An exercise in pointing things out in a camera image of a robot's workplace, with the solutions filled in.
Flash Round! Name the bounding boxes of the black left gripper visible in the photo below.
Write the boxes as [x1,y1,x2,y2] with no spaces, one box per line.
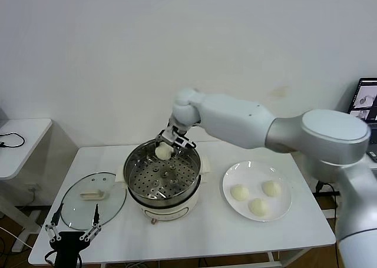
[44,203,102,268]

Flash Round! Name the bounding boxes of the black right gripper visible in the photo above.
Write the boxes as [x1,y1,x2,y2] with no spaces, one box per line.
[153,119,186,157]

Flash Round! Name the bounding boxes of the white steamed baozi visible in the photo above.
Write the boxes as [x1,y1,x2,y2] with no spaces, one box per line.
[230,184,250,202]
[248,198,270,217]
[154,142,173,161]
[261,180,282,198]

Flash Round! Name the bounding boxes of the glass lid with cream handle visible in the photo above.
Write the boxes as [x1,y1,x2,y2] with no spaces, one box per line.
[60,171,127,231]

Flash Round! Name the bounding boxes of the stainless steel steamer basket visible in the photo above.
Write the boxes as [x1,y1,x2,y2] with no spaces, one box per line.
[115,137,211,206]

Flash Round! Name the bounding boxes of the cream electric cooker base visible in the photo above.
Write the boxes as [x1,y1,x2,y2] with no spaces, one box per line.
[114,173,213,225]

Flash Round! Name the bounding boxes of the white round plate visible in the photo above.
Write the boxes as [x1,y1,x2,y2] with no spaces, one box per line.
[222,161,293,222]

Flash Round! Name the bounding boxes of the dark grey open laptop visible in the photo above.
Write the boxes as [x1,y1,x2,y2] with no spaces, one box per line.
[347,77,377,163]

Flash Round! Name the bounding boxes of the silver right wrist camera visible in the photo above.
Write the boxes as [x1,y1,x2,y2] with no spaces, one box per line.
[175,135,197,150]

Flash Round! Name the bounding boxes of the white floor cable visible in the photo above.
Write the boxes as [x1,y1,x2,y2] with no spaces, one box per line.
[0,226,34,251]

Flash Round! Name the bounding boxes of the white side table with cable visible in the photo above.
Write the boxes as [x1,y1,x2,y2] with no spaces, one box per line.
[0,118,54,253]

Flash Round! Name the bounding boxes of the black looped cable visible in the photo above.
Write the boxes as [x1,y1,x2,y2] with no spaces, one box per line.
[0,132,26,150]

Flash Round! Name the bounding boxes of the black laptop power cable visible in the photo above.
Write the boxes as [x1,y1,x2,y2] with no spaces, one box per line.
[316,178,341,221]

